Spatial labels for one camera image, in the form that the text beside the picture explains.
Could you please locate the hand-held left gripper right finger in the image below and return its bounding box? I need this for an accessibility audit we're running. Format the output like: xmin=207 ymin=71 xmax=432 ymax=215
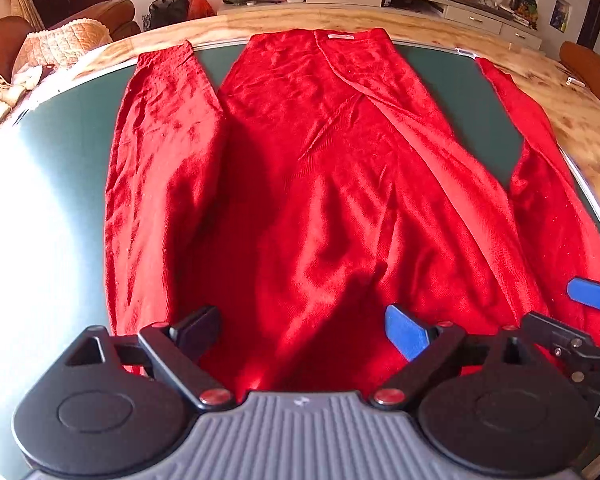
xmin=369 ymin=304 xmax=553 ymax=408

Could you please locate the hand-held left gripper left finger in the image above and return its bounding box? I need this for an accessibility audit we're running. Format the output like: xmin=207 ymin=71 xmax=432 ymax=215
xmin=60 ymin=305 xmax=233 ymax=412

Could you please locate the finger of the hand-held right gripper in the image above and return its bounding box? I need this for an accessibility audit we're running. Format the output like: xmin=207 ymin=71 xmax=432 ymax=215
xmin=522 ymin=311 xmax=600 ymax=386
xmin=567 ymin=277 xmax=600 ymax=316

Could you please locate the red knit cardigan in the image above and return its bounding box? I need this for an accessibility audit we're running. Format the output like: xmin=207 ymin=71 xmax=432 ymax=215
xmin=104 ymin=27 xmax=600 ymax=406

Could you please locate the brown leather armchair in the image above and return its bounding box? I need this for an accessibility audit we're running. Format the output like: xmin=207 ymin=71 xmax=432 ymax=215
xmin=560 ymin=41 xmax=600 ymax=116
xmin=47 ymin=0 xmax=141 ymax=41

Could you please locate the blue printed box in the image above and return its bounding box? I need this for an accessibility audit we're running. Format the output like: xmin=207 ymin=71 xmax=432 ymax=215
xmin=550 ymin=0 xmax=573 ymax=33

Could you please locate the colourful snack bag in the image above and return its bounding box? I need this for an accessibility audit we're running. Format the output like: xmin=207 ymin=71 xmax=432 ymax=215
xmin=510 ymin=0 xmax=538 ymax=28

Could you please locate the white crumpled cloth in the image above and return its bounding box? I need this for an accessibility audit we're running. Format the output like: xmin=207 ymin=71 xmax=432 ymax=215
xmin=12 ymin=65 xmax=43 ymax=91

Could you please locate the beige quilted cushion cover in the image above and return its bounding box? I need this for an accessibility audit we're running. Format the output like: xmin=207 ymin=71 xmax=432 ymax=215
xmin=12 ymin=19 xmax=113 ymax=73

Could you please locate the black handbag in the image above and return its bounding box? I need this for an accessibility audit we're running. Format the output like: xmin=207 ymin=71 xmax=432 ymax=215
xmin=147 ymin=0 xmax=190 ymax=30

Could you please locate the brown leather sofa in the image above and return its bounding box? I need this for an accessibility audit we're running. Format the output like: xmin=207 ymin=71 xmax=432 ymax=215
xmin=0 ymin=15 xmax=33 ymax=78

